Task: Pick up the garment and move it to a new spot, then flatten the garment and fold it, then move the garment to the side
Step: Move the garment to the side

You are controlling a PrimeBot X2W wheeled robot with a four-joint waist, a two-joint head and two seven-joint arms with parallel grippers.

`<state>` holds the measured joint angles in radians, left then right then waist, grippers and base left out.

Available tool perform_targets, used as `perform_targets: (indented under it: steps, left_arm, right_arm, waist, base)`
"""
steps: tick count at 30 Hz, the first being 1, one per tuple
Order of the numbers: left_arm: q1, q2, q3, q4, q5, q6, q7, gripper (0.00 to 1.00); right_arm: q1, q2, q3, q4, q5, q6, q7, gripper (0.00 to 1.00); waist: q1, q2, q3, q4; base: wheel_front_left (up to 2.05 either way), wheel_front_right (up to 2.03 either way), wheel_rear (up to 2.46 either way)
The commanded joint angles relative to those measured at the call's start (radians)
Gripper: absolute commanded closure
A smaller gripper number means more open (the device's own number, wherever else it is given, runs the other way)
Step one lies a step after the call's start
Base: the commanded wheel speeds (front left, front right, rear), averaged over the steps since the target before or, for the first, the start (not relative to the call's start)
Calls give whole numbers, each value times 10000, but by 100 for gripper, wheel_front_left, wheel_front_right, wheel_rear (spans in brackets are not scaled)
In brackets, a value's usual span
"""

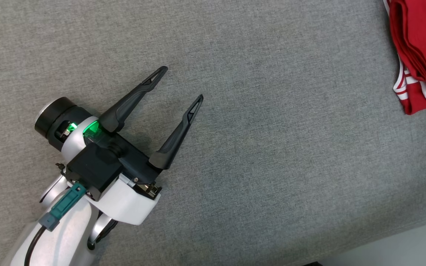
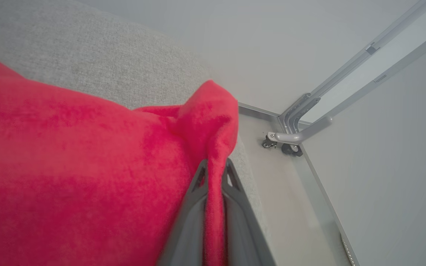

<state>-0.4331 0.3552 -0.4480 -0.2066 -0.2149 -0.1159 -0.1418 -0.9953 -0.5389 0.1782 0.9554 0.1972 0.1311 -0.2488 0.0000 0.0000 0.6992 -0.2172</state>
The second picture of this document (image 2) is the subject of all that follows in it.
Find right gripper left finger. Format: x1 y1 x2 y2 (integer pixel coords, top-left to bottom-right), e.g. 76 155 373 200
158 160 209 266

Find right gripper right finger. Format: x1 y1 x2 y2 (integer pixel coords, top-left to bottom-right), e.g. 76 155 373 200
222 159 276 266

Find red basketball jersey white sleeves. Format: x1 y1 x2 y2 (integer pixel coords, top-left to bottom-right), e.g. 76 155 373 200
0 50 239 266

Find grey fabric sofa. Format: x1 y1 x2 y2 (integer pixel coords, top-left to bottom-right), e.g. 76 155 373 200
0 0 273 266

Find grey metal wheeled frame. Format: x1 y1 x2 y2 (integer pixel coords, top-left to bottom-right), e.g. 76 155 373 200
267 0 426 145

